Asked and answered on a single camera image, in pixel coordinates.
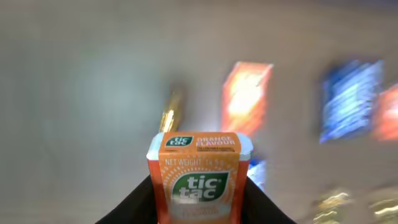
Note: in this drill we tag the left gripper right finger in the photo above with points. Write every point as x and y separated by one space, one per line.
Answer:
259 208

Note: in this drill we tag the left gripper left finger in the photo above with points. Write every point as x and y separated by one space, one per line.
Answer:
136 205

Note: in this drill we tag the orange candy box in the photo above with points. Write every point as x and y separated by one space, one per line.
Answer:
388 113
245 96
199 177

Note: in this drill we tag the blue candy pack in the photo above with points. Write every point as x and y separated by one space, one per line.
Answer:
257 172
351 99

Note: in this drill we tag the gold wrapped candy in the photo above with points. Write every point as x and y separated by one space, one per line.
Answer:
331 203
384 207
171 113

